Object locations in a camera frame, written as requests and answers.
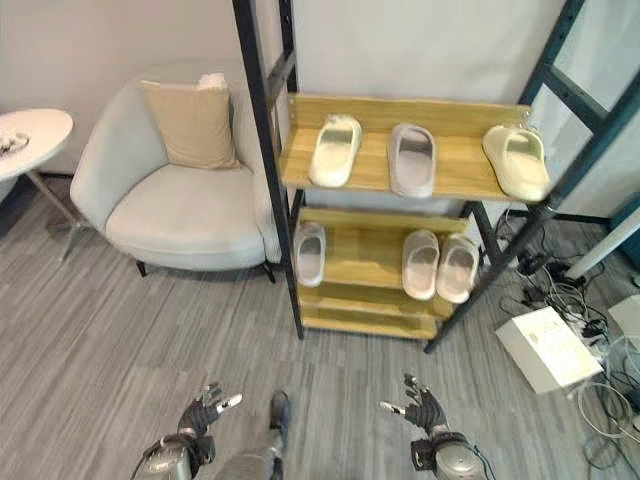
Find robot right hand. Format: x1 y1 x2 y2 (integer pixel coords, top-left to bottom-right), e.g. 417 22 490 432
379 372 450 444

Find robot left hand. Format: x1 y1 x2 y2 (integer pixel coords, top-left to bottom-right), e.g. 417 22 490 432
176 382 244 442

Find white cardboard box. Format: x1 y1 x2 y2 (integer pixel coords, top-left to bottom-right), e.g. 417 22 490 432
494 306 605 396

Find white slipper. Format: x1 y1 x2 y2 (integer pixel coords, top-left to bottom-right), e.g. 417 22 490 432
292 221 327 288
402 228 441 301
436 232 480 304

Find white armchair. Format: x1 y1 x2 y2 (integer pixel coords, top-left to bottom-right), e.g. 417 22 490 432
69 75 284 284

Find white pole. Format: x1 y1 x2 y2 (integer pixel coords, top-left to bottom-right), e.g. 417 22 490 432
569 203 640 279

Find grey slipper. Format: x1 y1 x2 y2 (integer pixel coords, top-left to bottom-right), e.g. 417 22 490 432
387 123 436 199

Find yellow ridged slipper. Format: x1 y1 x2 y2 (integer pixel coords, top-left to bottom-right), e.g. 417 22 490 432
481 124 552 203

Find cream yellow slipper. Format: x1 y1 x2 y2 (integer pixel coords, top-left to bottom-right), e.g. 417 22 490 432
308 114 363 188

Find beige cushion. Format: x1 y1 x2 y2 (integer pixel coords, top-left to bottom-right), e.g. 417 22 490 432
139 79 242 171

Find round white side table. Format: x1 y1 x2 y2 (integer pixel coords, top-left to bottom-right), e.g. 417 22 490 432
0 108 91 263

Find small items on table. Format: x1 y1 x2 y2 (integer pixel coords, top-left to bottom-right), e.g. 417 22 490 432
0 130 30 157

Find white fluffy cushion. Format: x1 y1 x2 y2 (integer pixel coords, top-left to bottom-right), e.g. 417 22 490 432
197 72 229 93

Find tangle of black cables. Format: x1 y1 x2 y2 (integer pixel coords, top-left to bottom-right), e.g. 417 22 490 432
492 207 621 351

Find white cable coil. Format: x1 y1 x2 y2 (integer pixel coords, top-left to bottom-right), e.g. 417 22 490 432
577 334 640 441

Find black frame wooden shoe rack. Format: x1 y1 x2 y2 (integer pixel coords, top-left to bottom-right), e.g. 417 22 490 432
231 0 640 354

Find dark green metal frame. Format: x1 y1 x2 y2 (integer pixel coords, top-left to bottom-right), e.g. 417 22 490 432
519 0 640 261

